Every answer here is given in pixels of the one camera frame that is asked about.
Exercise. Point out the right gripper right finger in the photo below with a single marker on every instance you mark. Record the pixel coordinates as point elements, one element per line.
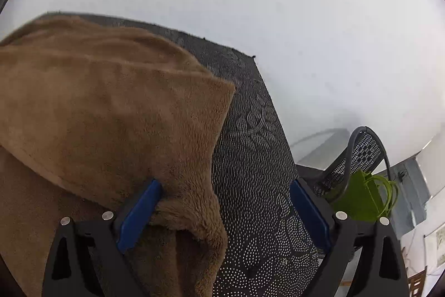
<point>380,270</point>

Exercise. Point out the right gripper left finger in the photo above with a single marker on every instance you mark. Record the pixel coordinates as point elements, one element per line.
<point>69,268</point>

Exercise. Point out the brown fleece garment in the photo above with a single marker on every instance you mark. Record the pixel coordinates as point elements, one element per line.
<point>88,113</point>

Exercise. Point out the wooden chair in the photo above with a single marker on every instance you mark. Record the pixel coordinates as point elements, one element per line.
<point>416,283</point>

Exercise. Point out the green paper bag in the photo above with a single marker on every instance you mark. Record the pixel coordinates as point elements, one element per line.
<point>368,197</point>

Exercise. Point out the framed landscape painting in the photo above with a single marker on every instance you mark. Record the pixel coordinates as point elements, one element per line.
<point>435,248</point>

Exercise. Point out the black patterned table cloth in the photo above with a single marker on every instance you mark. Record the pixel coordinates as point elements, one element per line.
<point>269,251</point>

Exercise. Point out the black mesh chair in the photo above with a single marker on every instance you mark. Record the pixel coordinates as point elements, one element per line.
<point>364,152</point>

